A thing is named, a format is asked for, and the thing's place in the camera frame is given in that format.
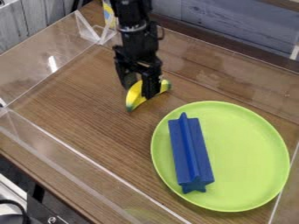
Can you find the blue star-shaped block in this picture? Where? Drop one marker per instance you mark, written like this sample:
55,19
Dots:
190,154

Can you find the yellow toy banana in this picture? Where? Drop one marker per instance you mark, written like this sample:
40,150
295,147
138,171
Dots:
134,98

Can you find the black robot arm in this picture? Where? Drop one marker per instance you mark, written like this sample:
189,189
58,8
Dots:
131,13

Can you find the green round plate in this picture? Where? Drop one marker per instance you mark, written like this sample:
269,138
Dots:
247,151

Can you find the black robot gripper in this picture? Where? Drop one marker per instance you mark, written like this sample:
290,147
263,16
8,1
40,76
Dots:
135,57

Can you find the clear acrylic enclosure wall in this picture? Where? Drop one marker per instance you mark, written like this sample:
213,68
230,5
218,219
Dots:
70,136

